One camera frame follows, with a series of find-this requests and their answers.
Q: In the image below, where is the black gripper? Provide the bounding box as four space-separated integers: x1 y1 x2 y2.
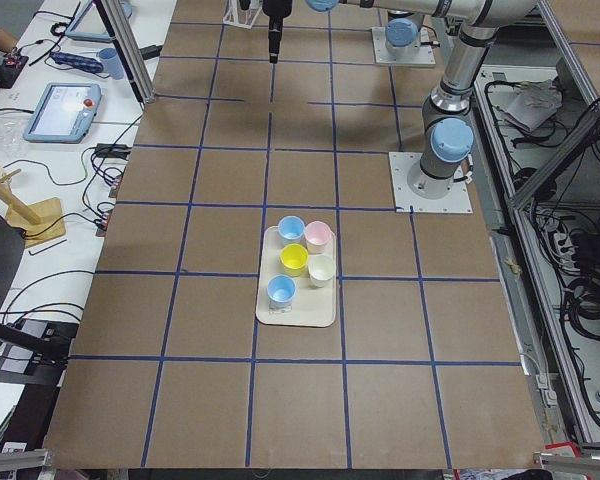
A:
262 0 293 63

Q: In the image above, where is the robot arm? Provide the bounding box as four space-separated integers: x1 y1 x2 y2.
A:
354 1 536 200
385 10 425 50

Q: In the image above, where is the blue cup on desk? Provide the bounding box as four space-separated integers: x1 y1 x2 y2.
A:
98 47 125 80

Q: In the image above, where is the blue cup far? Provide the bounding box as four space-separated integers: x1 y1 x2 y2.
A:
277 215 305 246

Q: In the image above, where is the pink plastic cup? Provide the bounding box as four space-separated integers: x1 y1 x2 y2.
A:
304 221 332 254

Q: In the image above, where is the yellow plastic cup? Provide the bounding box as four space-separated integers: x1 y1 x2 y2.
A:
280 243 309 277

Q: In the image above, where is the cream white plastic cup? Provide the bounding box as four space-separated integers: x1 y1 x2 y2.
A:
307 254 336 288

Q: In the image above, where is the blue cup near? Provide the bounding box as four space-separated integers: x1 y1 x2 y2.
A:
267 274 296 309

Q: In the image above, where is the teach pendant far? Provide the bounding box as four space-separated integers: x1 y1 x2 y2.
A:
65 1 111 43

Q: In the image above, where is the teach pendant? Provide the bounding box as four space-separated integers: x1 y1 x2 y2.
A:
22 83 102 144
65 1 111 43

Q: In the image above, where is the teach pendant near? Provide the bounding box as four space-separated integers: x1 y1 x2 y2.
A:
22 83 102 144

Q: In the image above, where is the wooden stand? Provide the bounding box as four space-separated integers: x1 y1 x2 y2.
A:
0 170 66 248

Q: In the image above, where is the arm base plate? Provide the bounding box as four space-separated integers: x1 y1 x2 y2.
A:
371 27 436 68
389 152 473 215

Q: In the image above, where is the aluminium frame post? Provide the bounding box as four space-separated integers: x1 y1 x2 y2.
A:
95 0 155 105

